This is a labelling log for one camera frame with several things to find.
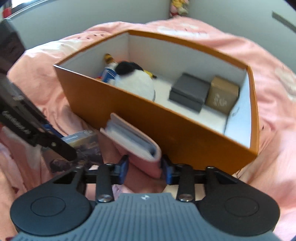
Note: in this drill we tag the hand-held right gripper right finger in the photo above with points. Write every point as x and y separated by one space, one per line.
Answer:
167 171

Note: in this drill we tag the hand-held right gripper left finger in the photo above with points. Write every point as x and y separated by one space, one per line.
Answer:
123 168

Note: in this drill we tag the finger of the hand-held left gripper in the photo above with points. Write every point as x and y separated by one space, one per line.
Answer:
49 128
64 150

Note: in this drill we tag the pink wallet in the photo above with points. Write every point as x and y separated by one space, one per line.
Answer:
138 148

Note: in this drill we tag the orange cardboard box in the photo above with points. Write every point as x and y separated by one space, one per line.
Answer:
185 134

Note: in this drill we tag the brown plush toy blue clothes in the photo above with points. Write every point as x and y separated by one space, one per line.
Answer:
108 76

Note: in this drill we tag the grey box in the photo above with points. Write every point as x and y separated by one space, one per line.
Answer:
189 92

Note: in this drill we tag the white black plush toy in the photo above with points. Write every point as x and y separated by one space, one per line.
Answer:
136 83

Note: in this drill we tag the tan cardboard box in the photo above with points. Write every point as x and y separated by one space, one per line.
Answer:
222 97

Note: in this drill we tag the red object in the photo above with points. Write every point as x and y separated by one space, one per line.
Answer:
7 8

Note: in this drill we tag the pink printed blanket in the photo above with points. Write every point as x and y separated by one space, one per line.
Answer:
266 58

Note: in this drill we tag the clear tube of plush toys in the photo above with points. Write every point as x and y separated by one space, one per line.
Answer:
178 8

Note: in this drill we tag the grey wall strip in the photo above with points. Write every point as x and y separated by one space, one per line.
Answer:
283 19

